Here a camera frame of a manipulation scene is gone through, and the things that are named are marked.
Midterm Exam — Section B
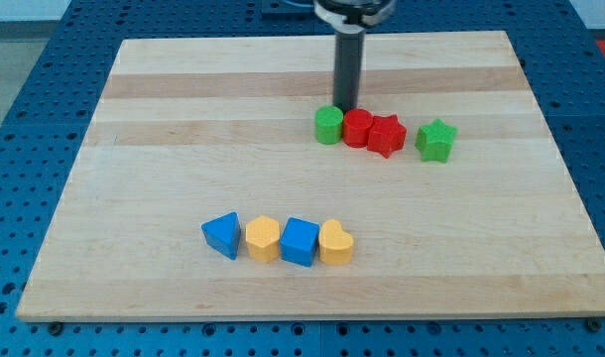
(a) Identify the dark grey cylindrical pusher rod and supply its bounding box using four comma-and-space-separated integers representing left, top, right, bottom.
333, 24, 365, 113

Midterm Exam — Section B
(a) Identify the white and black end-effector mount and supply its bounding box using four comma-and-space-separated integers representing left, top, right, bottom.
313, 0, 397, 28

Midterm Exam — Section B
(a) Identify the red cylinder block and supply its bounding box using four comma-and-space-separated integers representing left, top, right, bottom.
342, 108, 374, 148

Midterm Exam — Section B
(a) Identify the red star block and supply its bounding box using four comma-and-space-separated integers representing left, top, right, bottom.
366, 114, 408, 159

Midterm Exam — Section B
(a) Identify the green star block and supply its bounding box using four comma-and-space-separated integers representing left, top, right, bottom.
415, 118, 458, 164

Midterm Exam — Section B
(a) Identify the green cylinder block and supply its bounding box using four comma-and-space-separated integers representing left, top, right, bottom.
314, 105, 343, 145

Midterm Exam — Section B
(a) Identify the yellow heart block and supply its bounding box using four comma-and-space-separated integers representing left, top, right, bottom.
318, 219, 354, 266

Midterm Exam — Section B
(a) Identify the blue cube block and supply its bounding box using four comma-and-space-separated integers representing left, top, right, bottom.
280, 217, 319, 267

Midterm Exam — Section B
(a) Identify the yellow hexagon block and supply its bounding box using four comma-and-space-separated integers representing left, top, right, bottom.
245, 215, 281, 263

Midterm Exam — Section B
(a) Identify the light wooden board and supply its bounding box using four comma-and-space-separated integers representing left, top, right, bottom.
16, 31, 605, 322

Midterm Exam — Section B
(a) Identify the blue triangle block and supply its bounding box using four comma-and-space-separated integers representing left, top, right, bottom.
201, 211, 241, 260

